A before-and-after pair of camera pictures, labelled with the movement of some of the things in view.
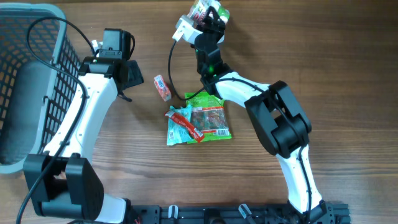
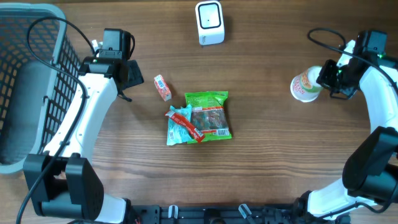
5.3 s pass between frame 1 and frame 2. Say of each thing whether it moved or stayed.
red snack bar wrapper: stayed
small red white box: stayed
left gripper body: stayed
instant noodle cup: moved
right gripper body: moved
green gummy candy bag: stayed
